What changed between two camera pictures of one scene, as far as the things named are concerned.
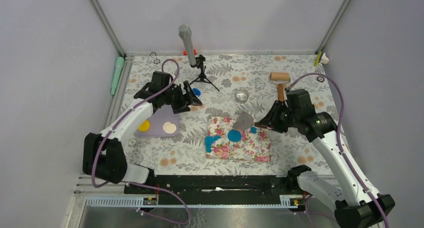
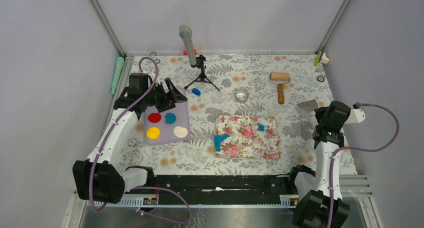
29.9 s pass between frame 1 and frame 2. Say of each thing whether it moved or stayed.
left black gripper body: moved
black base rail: stayed
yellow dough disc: moved
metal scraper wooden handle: moved
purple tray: moved
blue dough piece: stayed
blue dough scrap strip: moved
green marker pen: stayed
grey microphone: stayed
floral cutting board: moved
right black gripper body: moved
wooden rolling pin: stayed
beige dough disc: moved
